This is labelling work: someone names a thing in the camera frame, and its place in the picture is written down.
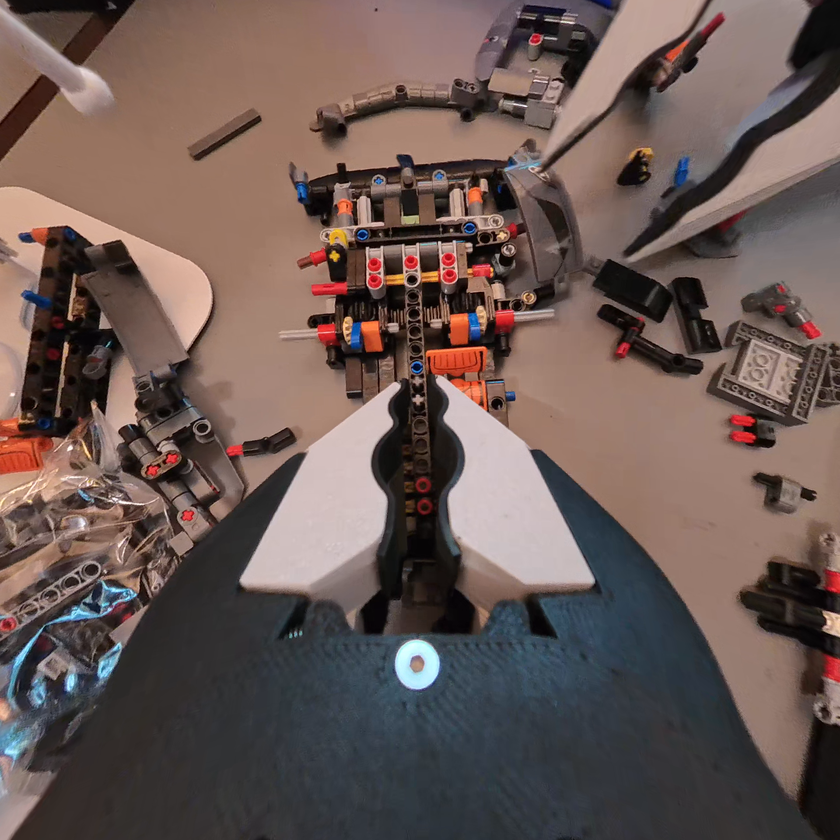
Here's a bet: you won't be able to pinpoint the grey square lego frame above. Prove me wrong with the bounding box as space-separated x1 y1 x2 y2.
705 320 840 427

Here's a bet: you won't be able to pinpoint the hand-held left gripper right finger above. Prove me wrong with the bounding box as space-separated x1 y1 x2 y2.
433 375 597 634

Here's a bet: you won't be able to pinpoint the dark grey flat lego tile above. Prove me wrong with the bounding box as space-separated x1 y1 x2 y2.
187 108 262 161

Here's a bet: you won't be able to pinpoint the black lego slope brick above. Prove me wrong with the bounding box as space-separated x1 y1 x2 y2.
592 259 673 322

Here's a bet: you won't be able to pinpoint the lego car chassis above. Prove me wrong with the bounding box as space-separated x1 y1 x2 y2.
279 152 555 605

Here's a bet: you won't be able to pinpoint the dark grey curved lego panel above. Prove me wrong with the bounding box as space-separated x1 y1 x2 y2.
82 239 191 395
502 141 601 304

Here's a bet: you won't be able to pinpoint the small black yellow lego piece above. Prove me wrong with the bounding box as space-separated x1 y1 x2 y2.
617 147 655 186

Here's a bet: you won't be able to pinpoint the grey black lego fender assembly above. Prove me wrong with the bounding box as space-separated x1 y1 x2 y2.
474 3 601 129

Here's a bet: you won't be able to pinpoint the black lego frame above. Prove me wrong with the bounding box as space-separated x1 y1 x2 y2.
16 225 119 437

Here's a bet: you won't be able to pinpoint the orange lego seat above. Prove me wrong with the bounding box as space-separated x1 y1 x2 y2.
0 416 53 476

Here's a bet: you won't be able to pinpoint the grey lego connector black pins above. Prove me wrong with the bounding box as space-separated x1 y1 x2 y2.
752 471 818 514

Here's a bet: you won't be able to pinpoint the grey lego assembly red axles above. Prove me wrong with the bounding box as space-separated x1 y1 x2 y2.
117 377 245 559

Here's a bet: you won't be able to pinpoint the grey curved lego chain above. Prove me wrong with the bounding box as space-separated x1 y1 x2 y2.
310 77 487 137

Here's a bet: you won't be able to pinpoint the black lego axle assembly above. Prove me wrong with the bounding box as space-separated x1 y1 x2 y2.
738 532 840 726

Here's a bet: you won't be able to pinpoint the black lego connector two red pins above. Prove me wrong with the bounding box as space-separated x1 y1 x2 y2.
728 413 777 449

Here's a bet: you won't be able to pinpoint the grey lego block red pins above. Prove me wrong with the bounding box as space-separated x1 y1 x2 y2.
742 282 823 341

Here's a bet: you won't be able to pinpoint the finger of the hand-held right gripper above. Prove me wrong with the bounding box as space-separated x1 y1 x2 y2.
539 0 713 170
623 62 840 262

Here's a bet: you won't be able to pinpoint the long black lego connector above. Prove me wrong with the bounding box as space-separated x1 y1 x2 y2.
596 304 704 375

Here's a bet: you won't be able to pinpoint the black lego connector red axle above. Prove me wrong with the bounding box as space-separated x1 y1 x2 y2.
226 428 298 458

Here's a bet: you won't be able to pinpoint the black orange lego connector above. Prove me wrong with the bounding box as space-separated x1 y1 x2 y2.
646 12 726 93

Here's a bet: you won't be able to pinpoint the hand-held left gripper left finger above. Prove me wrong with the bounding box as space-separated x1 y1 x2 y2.
239 379 403 634

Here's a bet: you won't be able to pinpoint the clear bag of lego parts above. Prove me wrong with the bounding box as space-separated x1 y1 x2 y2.
0 400 191 788

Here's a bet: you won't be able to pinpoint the white lamp base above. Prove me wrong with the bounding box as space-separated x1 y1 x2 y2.
0 187 214 421

